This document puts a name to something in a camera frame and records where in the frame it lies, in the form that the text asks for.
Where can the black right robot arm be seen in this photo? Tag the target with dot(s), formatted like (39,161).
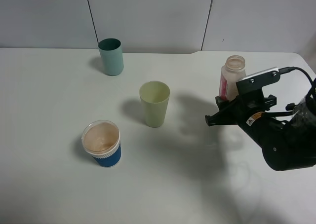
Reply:
(303,127)

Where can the teal plastic cup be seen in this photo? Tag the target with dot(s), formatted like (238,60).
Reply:
(110,50)

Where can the blue sleeved clear cup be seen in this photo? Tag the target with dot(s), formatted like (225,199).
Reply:
(101,139)

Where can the drink bottle with red label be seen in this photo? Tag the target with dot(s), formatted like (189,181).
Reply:
(232,71)

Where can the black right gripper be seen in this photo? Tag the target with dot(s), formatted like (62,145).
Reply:
(270,134)

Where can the light green plastic cup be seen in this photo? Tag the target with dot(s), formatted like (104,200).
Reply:
(154,96)

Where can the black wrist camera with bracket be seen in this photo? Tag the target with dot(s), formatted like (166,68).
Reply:
(259,82)

